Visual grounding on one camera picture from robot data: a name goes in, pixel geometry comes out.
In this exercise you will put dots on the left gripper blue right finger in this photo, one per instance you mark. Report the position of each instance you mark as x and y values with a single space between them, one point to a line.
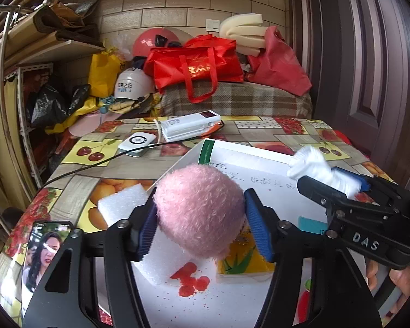
263 225

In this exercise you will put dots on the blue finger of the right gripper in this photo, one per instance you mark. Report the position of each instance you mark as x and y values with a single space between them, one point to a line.
365 180

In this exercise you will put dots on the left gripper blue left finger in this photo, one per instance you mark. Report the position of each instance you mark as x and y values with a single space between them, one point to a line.
144 225

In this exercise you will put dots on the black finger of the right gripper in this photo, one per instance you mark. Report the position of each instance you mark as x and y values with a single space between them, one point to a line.
335 202

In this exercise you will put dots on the white sock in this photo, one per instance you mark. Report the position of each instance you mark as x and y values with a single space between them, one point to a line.
309 161

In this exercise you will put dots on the pink fuzzy plush ball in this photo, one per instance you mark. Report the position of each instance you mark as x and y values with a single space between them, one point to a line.
200 209

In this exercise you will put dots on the right hand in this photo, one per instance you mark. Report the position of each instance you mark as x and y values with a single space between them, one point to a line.
401 278

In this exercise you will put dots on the white foam block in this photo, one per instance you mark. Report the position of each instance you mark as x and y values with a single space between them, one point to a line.
166 263

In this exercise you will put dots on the yellow green tissue pack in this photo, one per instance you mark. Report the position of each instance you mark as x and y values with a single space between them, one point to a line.
244 263

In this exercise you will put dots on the red bag beside table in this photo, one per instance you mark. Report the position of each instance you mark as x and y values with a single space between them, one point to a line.
343 137

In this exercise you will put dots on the white cardboard box tray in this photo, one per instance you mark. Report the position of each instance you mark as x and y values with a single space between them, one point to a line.
253 184

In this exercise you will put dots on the smartphone with lit screen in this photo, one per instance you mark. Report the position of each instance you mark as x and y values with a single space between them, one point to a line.
45 239

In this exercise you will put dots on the white power bank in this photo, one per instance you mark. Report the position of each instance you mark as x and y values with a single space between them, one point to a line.
189 126

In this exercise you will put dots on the plaid covered furniture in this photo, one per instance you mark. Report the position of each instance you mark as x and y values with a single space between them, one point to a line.
237 99

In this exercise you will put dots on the red plastic bag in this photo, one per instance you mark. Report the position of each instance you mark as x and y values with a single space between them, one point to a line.
277 66

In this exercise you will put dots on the dark purple door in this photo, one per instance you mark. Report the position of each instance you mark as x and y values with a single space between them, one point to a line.
357 56

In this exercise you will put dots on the white helmet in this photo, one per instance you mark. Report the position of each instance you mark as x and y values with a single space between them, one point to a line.
133 84

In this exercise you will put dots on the black plastic bag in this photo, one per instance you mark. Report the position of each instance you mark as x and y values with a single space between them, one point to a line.
53 105

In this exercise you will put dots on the yellow curtain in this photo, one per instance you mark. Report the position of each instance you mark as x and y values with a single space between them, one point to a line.
12 193

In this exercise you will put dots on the large red tote bag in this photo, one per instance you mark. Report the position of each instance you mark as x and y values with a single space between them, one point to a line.
200 65

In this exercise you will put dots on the yellow gift bag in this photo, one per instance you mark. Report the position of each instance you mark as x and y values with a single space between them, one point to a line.
103 73

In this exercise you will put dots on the cream foam roll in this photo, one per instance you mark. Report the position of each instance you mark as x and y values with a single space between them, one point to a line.
247 31

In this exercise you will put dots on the brown paper bags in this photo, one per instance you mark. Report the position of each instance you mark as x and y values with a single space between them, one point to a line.
73 21

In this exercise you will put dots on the wooden shelf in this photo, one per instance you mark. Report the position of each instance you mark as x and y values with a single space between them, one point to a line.
37 34

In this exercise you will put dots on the white round wireless charger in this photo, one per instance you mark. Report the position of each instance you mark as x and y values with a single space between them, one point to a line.
137 144

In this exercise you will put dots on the wall switch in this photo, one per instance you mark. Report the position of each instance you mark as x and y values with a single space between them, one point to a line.
212 25

